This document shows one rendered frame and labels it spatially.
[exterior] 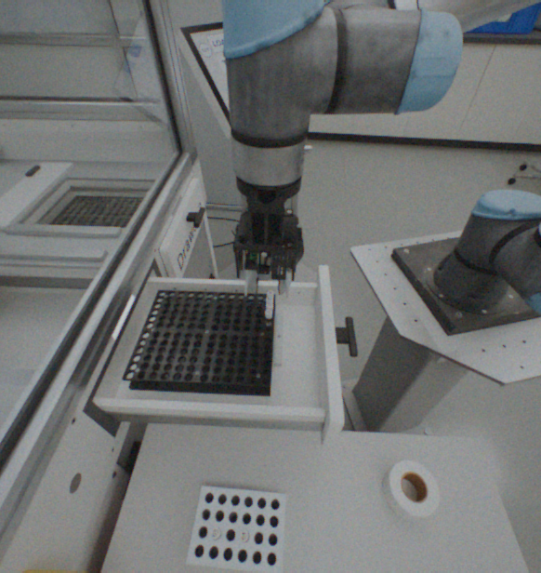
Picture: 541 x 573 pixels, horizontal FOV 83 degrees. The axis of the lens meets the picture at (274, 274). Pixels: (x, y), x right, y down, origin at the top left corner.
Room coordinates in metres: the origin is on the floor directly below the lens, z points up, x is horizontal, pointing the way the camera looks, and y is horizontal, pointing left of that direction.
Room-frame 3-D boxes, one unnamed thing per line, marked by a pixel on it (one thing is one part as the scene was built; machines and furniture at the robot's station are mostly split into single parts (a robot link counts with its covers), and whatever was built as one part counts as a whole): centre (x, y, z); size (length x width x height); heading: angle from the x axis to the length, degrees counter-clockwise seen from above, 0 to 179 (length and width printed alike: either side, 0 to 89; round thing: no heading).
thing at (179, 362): (0.29, 0.11, 0.87); 0.22 x 0.18 x 0.06; 87
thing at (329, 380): (0.28, -0.09, 0.87); 0.29 x 0.02 x 0.11; 177
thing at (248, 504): (0.04, 0.05, 0.78); 0.12 x 0.08 x 0.04; 85
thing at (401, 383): (0.49, -0.46, 0.38); 0.30 x 0.30 x 0.76; 12
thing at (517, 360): (0.50, -0.48, 0.70); 0.45 x 0.44 x 0.12; 102
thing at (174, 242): (0.61, 0.22, 0.87); 0.29 x 0.02 x 0.11; 177
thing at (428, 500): (0.09, -0.20, 0.78); 0.07 x 0.07 x 0.04
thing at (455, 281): (0.49, -0.46, 0.85); 0.15 x 0.15 x 0.10
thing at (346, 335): (0.28, -0.11, 0.91); 0.07 x 0.04 x 0.01; 177
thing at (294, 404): (0.29, 0.12, 0.86); 0.40 x 0.26 x 0.06; 87
